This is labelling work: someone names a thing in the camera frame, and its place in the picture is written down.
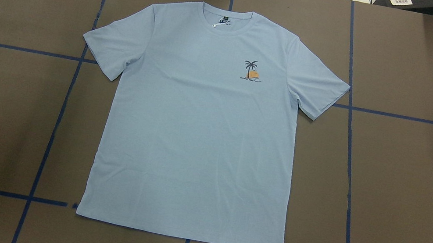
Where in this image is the light blue t-shirt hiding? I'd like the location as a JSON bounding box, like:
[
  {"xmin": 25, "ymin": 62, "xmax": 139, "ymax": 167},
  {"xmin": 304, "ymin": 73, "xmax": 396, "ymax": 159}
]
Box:
[{"xmin": 76, "ymin": 1, "xmax": 350, "ymax": 243}]

